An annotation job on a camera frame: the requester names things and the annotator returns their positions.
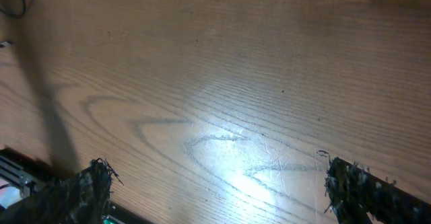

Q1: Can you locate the black usb cable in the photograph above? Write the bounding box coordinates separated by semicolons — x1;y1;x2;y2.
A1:
0;0;28;48

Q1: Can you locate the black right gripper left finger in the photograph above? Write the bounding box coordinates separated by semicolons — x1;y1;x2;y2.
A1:
1;158;118;224

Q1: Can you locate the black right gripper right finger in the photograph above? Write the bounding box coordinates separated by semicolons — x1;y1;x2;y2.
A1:
317;150;430;224

